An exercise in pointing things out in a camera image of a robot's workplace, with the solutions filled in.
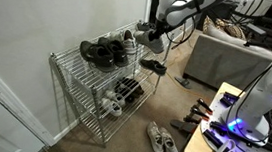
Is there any grey couch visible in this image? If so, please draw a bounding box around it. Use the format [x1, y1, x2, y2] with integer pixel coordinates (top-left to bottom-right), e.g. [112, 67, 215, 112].
[181, 22, 272, 97]

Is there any black aluminium rail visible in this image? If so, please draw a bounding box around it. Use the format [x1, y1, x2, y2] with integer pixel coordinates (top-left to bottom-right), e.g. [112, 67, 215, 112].
[201, 128, 231, 150]
[208, 120, 237, 137]

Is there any black flat floor item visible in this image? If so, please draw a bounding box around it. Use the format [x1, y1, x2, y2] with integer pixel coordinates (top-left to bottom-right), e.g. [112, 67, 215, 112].
[173, 75, 194, 90]

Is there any white door frame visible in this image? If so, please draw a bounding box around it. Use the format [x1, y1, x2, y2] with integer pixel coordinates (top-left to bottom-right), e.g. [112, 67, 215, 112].
[143, 0, 152, 24]
[0, 55, 65, 149]

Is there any round grey mounting plate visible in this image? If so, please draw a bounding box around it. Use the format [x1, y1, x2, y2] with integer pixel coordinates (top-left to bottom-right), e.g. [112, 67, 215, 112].
[198, 92, 272, 152]

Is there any white grey Nike sneaker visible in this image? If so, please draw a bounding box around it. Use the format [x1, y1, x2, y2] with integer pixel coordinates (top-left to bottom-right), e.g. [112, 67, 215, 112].
[131, 28, 167, 56]
[107, 27, 139, 56]

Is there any small white sneaker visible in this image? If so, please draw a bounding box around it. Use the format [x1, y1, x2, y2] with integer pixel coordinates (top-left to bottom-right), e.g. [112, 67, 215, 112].
[102, 88, 128, 109]
[99, 97, 125, 118]

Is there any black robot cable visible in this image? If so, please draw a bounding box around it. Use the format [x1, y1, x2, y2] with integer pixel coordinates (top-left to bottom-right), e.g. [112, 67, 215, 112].
[225, 51, 272, 137]

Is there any light grey running shoe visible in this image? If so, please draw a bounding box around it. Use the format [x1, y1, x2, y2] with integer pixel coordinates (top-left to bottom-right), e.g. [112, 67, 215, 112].
[144, 120, 168, 152]
[157, 127, 182, 152]

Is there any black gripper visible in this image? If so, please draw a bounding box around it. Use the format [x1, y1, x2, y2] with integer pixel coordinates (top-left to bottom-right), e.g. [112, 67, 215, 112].
[152, 19, 168, 43]

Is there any chrome wire shoe rack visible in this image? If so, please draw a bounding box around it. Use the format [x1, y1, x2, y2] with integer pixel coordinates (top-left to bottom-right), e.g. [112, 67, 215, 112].
[40, 11, 175, 152]

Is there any blue black mounting block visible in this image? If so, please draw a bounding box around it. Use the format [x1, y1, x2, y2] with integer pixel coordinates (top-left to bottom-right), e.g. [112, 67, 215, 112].
[218, 90, 241, 109]

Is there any black sneaker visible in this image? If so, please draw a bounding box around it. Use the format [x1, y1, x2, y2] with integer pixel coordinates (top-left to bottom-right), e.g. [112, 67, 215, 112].
[77, 40, 118, 74]
[95, 36, 131, 69]

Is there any patterned brown pillow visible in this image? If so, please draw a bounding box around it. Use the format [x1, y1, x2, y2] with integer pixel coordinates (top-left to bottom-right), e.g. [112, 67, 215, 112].
[201, 15, 250, 41]

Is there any black orange-handled clamp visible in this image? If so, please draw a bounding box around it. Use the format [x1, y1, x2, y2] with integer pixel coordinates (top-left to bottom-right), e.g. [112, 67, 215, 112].
[195, 97, 215, 116]
[189, 105, 211, 121]
[169, 113, 204, 136]

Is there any black white-striped slide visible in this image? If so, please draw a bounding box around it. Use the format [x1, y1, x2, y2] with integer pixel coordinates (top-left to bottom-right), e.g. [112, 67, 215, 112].
[113, 80, 135, 104]

